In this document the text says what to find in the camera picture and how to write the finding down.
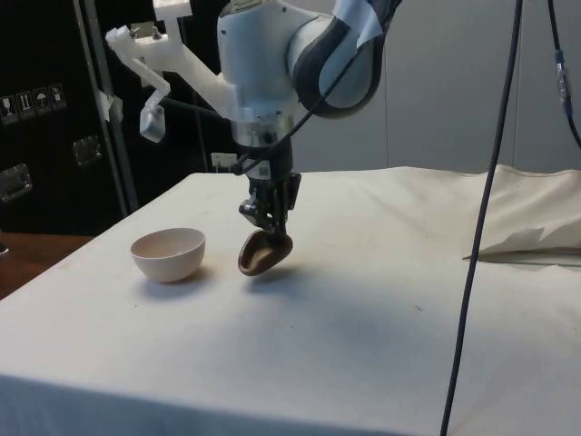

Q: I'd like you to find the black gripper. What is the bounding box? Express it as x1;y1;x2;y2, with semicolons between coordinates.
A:
233;140;304;241

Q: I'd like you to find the brown cup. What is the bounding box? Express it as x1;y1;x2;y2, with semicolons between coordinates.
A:
237;228;294;278

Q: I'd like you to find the white bowl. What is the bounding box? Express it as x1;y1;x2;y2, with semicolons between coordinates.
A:
130;227;207;284

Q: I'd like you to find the black cabinet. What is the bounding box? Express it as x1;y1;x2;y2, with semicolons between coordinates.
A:
0;0;237;238

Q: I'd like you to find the black cable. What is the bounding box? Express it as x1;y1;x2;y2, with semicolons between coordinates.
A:
233;0;403;176
438;0;524;436
547;0;581;149

